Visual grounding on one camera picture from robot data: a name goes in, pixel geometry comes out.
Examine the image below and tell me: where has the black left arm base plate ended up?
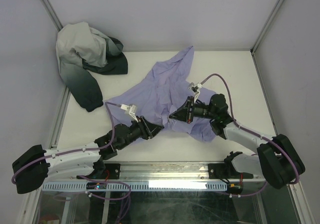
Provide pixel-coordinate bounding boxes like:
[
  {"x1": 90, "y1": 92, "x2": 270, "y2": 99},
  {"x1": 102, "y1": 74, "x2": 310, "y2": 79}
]
[{"x1": 84, "y1": 162, "x2": 121, "y2": 180}]

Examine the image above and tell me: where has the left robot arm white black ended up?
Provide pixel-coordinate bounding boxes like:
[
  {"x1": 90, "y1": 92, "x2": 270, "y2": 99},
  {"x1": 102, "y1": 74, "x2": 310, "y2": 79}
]
[{"x1": 11, "y1": 104, "x2": 167, "y2": 194}]

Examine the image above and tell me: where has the aluminium right corner post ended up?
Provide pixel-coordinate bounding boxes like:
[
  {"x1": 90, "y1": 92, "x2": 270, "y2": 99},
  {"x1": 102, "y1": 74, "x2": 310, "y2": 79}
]
[{"x1": 250, "y1": 0, "x2": 286, "y2": 55}]

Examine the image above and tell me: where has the grey and dark green jacket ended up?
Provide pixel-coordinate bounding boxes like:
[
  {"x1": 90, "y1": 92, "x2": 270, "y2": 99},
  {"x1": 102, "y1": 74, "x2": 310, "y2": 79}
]
[{"x1": 55, "y1": 22, "x2": 128, "y2": 112}]

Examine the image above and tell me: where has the lavender purple jacket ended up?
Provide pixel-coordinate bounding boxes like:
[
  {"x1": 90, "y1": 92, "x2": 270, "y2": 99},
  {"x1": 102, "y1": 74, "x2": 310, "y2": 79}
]
[{"x1": 107, "y1": 47, "x2": 215, "y2": 142}]

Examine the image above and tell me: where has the aluminium corner post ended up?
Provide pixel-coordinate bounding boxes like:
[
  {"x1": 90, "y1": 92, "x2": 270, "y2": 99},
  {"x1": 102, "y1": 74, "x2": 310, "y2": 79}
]
[
  {"x1": 40, "y1": 0, "x2": 63, "y2": 32},
  {"x1": 250, "y1": 0, "x2": 286, "y2": 55}
]

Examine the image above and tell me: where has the aluminium mounting rail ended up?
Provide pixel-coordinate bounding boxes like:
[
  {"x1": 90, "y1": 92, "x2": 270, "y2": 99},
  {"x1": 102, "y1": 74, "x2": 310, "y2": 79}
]
[{"x1": 30, "y1": 160, "x2": 300, "y2": 183}]

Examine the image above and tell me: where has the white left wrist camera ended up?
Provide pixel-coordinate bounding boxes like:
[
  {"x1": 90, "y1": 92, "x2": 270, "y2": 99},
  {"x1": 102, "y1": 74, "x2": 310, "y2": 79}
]
[{"x1": 120, "y1": 104, "x2": 138, "y2": 122}]

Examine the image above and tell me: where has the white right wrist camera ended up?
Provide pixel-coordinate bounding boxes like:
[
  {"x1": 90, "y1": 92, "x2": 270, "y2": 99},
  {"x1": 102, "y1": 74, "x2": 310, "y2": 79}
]
[{"x1": 188, "y1": 82, "x2": 203, "y2": 102}]

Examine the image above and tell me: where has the aluminium left corner post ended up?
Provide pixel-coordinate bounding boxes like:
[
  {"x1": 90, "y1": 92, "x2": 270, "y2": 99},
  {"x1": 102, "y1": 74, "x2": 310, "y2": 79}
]
[{"x1": 40, "y1": 0, "x2": 63, "y2": 32}]

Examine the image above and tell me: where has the grey slotted cable duct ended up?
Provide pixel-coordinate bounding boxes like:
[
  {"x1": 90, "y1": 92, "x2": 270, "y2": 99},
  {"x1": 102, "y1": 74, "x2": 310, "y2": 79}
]
[{"x1": 41, "y1": 181, "x2": 228, "y2": 191}]

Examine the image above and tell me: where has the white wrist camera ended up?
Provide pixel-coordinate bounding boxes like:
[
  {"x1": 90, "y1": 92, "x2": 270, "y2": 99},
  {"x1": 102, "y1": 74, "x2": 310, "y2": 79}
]
[
  {"x1": 188, "y1": 82, "x2": 203, "y2": 102},
  {"x1": 120, "y1": 104, "x2": 138, "y2": 122}
]

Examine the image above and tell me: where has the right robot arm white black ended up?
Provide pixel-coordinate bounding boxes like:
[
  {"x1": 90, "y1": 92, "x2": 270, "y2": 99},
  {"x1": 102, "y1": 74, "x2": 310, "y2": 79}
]
[{"x1": 131, "y1": 93, "x2": 306, "y2": 189}]

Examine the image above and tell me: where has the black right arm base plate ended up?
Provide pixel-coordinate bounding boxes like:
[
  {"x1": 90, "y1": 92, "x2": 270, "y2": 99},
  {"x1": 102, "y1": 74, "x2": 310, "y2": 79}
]
[{"x1": 207, "y1": 163, "x2": 253, "y2": 179}]

